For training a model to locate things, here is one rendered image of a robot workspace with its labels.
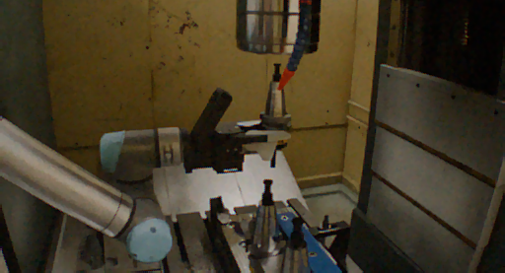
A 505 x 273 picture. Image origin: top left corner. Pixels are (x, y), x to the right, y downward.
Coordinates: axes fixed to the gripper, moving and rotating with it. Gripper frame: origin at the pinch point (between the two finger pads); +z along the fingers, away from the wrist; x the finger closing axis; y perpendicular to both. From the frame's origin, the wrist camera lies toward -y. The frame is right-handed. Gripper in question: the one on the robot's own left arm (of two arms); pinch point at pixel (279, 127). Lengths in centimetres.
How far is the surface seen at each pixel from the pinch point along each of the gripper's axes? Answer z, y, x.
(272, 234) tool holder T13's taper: -9.7, 8.0, 24.5
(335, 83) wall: 69, 14, -102
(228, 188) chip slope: 7, 55, -82
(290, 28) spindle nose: -1.7, -20.6, 8.2
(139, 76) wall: -28, 6, -99
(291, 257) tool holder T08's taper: -10.9, 4.7, 34.7
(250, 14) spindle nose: -7.8, -22.7, 4.5
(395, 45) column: 41.7, -14.7, -19.7
